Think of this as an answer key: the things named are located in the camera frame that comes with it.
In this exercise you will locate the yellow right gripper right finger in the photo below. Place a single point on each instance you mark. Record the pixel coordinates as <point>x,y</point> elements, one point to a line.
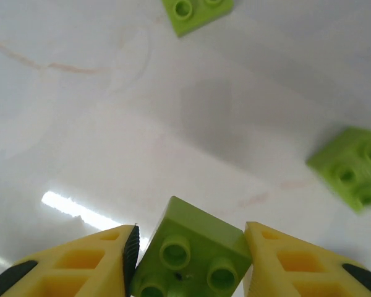
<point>266,263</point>

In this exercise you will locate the green two-by-four lego brick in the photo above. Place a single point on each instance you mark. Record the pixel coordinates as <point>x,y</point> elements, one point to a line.
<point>198,235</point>
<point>201,17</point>

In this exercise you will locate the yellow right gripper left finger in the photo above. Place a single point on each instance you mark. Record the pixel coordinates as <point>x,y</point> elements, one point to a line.
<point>114,272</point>

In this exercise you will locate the green two-by-two lego brick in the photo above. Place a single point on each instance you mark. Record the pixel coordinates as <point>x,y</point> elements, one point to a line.
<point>343,154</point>

